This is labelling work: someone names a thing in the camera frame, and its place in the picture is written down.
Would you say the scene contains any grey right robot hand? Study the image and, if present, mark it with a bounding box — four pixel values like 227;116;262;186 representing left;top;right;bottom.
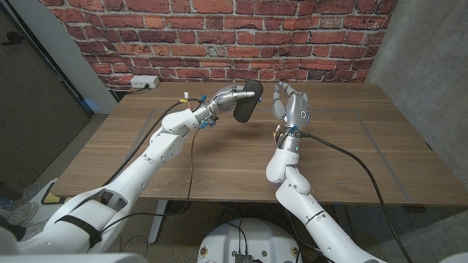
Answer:
271;80;313;132

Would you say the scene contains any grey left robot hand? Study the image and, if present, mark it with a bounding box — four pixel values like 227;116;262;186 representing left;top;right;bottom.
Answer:
203;84;257;118

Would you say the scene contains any black glasses case tan lining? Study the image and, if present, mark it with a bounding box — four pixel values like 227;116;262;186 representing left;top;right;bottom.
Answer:
233;80;264;123

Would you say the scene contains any red brick printed backdrop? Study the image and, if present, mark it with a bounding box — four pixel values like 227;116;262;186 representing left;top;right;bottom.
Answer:
39;0;399;91

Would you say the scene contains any white power strip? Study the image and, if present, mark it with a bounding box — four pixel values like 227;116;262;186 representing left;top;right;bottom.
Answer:
129;75;161;89

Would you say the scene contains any slanted grey tape strip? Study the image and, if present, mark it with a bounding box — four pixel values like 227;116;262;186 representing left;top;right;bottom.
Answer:
353;108;416;205

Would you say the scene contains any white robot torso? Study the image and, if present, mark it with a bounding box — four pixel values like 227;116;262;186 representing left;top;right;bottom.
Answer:
197;218;303;263

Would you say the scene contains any white table leg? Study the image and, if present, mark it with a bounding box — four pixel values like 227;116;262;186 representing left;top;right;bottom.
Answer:
148;199;169;245

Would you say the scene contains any dark perforated panel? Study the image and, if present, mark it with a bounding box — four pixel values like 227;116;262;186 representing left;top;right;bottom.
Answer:
0;7;92;191

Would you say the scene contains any yellow and black floor mat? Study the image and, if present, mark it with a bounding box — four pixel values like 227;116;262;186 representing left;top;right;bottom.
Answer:
40;178;74;205

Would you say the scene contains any grey sneaker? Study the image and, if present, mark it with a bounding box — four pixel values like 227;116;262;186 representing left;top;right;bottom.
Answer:
0;201;40;242

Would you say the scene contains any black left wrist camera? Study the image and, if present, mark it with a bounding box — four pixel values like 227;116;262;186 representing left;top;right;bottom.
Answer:
199;115;219;129

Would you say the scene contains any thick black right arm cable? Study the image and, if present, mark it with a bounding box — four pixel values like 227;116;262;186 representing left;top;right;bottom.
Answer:
299;131;414;263

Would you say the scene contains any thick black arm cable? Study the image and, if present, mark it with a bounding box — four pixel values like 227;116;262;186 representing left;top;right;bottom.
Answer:
102;98;204;187
299;131;414;263

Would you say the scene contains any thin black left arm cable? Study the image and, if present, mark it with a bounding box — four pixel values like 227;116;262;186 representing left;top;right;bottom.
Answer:
98;126;202;235

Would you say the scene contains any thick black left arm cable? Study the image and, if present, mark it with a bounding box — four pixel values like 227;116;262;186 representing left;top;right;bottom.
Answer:
102;98;204;187

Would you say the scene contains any black power strip cord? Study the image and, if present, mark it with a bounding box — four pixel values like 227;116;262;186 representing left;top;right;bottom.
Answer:
126;84;151;95

